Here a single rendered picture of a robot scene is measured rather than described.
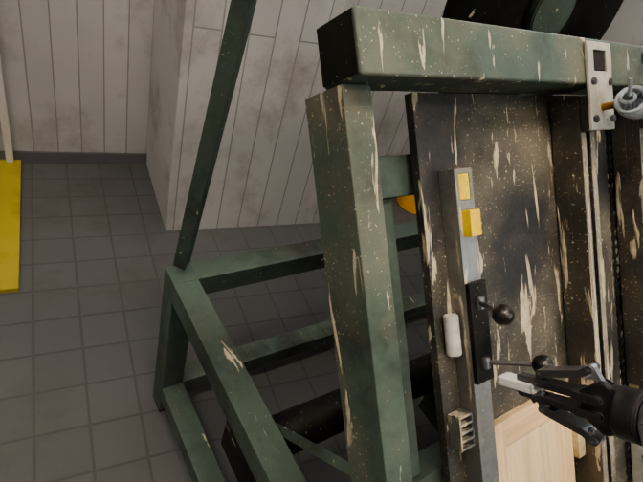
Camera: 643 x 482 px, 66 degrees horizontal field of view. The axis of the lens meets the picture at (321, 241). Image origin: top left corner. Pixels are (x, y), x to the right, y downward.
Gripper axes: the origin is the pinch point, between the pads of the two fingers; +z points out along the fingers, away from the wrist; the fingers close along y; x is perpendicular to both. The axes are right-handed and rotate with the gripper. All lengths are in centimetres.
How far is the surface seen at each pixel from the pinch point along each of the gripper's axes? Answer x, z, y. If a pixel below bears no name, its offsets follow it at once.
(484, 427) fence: 3.9, 11.6, 13.6
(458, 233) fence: 2.0, 11.9, -25.7
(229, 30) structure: -21, 51, -74
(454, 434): -2.0, 14.4, 13.8
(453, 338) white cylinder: -1.1, 13.1, -5.9
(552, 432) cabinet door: 30.5, 14.0, 25.9
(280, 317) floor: 55, 190, 30
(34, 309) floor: -59, 223, 3
